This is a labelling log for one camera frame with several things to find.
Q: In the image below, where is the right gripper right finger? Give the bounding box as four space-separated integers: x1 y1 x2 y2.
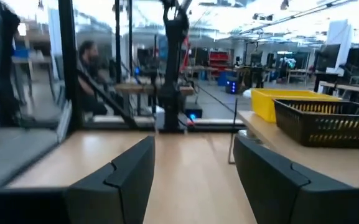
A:
232 135 354 224

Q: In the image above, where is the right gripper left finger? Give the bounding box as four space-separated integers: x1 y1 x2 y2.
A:
67 135 156 224

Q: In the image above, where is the red storage bin rack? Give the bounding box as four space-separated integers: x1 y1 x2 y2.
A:
208 50 230 72

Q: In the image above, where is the blue lit device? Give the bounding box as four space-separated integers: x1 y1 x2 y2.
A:
225 80 239 95

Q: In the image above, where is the black box blue light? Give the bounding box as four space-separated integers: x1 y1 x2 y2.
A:
184 102 203 121

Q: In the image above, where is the wooden shelf riser black frame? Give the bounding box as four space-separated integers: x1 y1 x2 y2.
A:
227 98 359 189

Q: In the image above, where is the black plastic basket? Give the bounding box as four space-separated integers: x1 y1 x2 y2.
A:
273 98 359 149

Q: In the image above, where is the black aluminium table frame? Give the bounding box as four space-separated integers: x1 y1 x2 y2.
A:
0 0 248 190

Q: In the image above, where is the black stand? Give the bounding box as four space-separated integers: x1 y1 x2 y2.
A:
0 0 23 129

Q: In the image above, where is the person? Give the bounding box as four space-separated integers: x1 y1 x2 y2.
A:
75 39 113 116

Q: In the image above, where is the white aluminium bracket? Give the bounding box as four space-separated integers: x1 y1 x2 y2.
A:
55 99 73 144

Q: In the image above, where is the wooden work table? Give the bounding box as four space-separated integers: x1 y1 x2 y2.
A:
11 55 58 100

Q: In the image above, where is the yellow plastic basket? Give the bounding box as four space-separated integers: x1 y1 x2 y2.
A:
250 88 343 124

